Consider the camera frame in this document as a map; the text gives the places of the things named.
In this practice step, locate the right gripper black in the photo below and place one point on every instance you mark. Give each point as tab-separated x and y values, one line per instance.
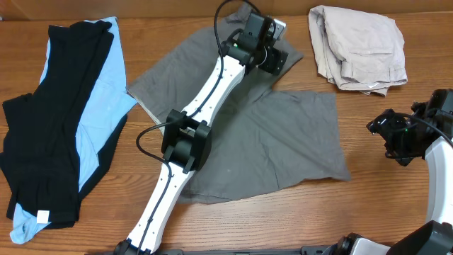
384	125

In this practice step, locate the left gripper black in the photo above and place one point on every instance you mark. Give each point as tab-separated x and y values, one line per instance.
273	59

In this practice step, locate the grey shorts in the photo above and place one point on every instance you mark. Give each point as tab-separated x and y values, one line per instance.
263	140

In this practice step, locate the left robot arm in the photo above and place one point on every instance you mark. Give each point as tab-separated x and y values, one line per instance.
187	138

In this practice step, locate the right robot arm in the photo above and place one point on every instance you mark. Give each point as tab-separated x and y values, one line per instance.
424	133

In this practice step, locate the beige folded trousers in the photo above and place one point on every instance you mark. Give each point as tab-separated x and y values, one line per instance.
356	50

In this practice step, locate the light blue shirt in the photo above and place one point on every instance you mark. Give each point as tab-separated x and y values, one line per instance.
104	117

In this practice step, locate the black garment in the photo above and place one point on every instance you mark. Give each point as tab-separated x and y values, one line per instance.
40	160

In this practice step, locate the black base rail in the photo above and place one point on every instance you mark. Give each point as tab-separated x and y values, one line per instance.
305	250

